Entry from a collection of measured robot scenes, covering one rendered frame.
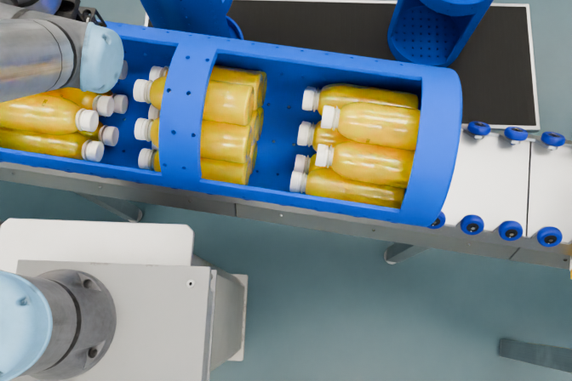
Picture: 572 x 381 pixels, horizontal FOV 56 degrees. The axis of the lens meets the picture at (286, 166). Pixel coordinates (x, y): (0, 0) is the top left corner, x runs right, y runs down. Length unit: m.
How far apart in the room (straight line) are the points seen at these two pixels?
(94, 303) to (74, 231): 0.19
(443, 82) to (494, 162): 0.34
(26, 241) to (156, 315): 0.28
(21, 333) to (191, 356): 0.26
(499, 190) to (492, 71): 1.05
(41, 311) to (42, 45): 0.29
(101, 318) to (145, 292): 0.07
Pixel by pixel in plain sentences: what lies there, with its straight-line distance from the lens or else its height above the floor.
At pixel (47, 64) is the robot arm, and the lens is 0.57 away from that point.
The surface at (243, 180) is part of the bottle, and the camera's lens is 0.96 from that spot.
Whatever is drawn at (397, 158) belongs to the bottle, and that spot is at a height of 1.15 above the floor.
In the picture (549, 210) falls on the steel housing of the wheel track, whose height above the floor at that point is 0.93.
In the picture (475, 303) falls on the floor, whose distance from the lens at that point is 2.12.
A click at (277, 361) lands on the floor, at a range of 2.03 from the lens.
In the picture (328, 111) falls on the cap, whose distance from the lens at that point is 0.90.
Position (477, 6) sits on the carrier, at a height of 0.60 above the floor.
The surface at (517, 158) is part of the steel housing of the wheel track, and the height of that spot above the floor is 0.93.
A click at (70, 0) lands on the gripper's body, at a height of 1.36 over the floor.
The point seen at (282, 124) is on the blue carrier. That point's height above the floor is 0.96.
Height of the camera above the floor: 2.02
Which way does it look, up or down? 75 degrees down
